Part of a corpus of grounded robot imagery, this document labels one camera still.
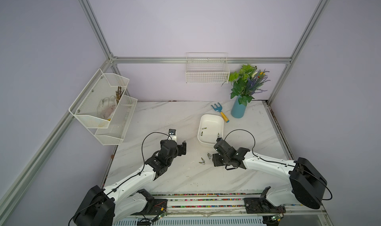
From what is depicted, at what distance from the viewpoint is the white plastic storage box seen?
40.3 inches

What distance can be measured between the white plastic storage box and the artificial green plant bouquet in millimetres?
231

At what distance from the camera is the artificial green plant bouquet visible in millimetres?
874
